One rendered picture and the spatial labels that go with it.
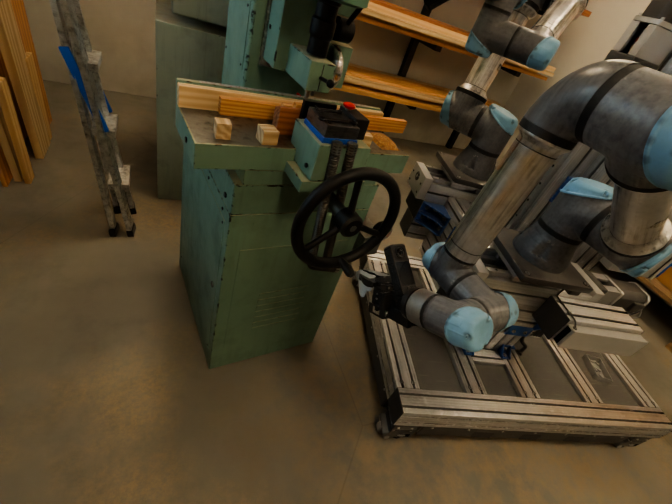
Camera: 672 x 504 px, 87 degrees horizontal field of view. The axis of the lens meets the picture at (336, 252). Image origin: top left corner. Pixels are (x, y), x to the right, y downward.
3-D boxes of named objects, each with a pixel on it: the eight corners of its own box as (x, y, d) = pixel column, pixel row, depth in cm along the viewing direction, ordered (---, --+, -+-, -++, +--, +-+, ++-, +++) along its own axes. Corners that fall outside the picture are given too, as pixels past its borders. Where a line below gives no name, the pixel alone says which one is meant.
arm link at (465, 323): (494, 349, 64) (464, 360, 60) (446, 326, 73) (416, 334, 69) (501, 308, 62) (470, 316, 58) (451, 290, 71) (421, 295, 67)
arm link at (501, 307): (490, 271, 76) (457, 276, 70) (531, 311, 69) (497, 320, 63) (471, 295, 81) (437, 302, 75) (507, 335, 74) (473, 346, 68)
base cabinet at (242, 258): (207, 371, 131) (227, 217, 88) (177, 264, 165) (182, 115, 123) (313, 342, 155) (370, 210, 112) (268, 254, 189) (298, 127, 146)
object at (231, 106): (219, 114, 86) (221, 98, 84) (217, 111, 88) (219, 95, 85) (402, 133, 118) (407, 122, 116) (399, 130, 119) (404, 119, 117)
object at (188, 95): (178, 107, 83) (178, 85, 80) (176, 103, 84) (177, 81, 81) (378, 128, 115) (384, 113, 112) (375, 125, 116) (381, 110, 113)
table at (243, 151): (201, 194, 70) (203, 167, 66) (173, 125, 88) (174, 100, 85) (421, 191, 102) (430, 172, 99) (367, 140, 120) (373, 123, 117)
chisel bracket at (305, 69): (303, 96, 89) (311, 60, 84) (283, 76, 97) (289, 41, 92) (328, 100, 93) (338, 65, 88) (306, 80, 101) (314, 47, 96)
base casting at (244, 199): (228, 216, 89) (232, 184, 83) (182, 116, 123) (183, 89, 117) (370, 209, 112) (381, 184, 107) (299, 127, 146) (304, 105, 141)
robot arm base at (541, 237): (545, 242, 106) (568, 215, 100) (575, 277, 95) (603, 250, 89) (503, 233, 103) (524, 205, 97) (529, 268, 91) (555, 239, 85)
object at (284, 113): (275, 134, 87) (280, 107, 83) (273, 132, 88) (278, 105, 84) (356, 141, 100) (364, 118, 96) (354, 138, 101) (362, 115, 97)
